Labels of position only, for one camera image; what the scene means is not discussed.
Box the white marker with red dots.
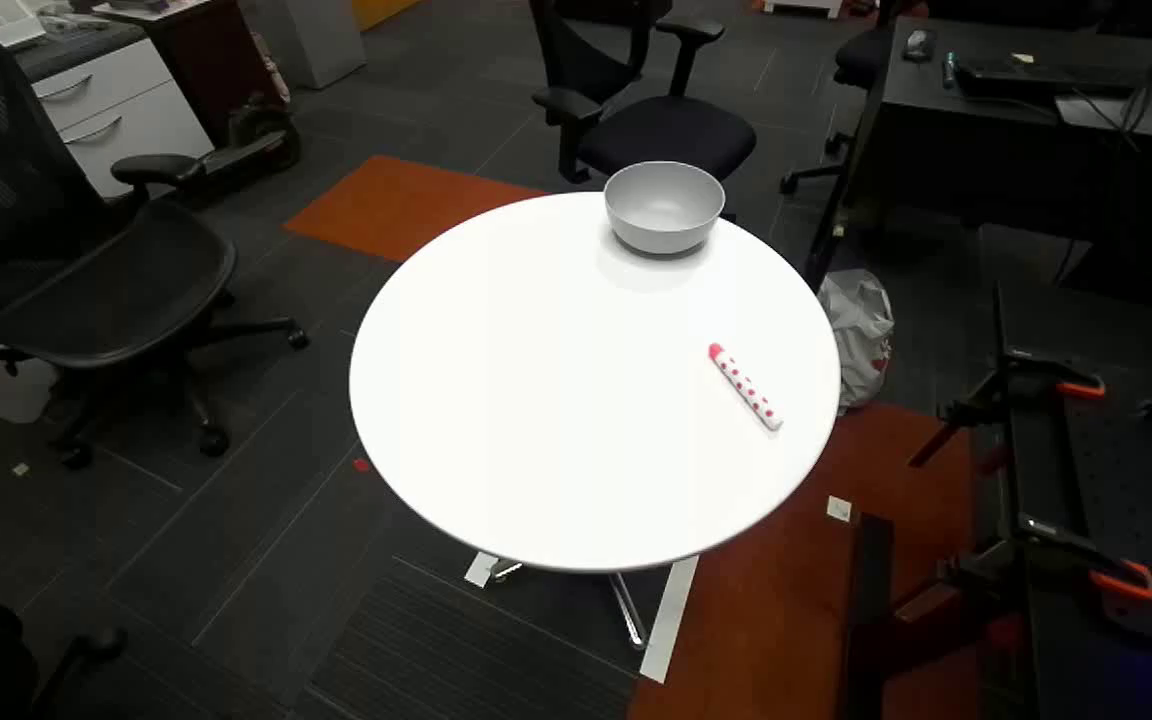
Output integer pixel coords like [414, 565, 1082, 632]
[708, 345, 782, 432]

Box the grey bowl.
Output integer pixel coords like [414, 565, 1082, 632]
[604, 159, 727, 254]

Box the round white table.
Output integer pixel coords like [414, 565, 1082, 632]
[345, 187, 846, 686]

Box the white plastic bag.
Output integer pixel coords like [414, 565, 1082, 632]
[820, 267, 896, 413]

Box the black padded office chair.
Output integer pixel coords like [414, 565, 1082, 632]
[526, 0, 756, 184]

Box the black scooter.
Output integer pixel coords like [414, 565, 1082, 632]
[185, 96, 302, 194]

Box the black mesh office chair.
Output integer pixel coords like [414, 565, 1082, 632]
[0, 42, 309, 467]

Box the white drawer cabinet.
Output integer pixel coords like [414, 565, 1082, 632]
[15, 30, 212, 198]

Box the black robot mounting stand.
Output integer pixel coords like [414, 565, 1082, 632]
[846, 288, 1152, 720]

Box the black desk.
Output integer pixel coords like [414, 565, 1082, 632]
[804, 16, 1152, 305]

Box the orange-handled clamp upper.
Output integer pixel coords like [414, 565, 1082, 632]
[913, 347, 1108, 467]

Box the orange-handled clamp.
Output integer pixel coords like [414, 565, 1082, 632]
[935, 512, 1152, 605]
[913, 347, 1108, 467]

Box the orange-handled clamp lower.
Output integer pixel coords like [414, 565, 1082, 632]
[935, 512, 1152, 605]

